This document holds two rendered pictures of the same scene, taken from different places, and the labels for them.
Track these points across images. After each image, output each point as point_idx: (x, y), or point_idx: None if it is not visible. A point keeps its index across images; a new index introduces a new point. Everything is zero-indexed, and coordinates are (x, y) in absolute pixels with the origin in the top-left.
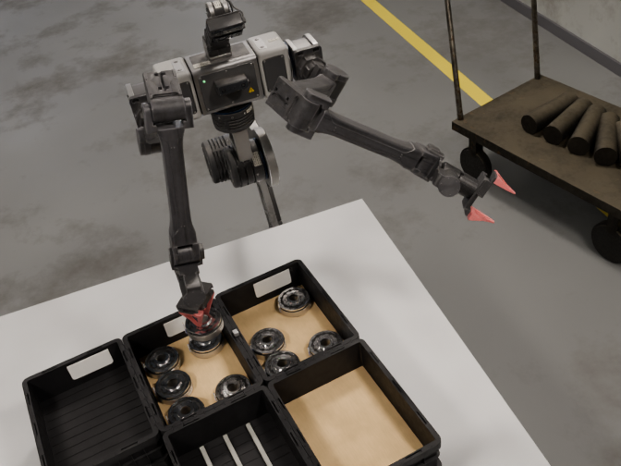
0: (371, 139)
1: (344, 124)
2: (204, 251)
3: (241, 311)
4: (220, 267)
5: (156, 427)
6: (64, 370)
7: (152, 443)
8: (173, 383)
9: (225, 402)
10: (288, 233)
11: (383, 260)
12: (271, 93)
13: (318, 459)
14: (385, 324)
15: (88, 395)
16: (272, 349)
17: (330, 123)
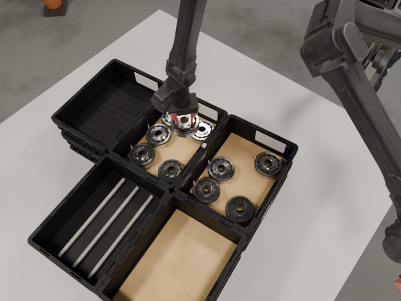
0: (371, 132)
1: (354, 94)
2: (293, 83)
3: (241, 137)
4: (286, 100)
5: (109, 146)
6: (133, 72)
7: (101, 150)
8: (161, 133)
9: (144, 174)
10: (347, 122)
11: (370, 203)
12: (324, 0)
13: (145, 257)
14: (307, 238)
15: (134, 95)
16: (215, 175)
17: (339, 80)
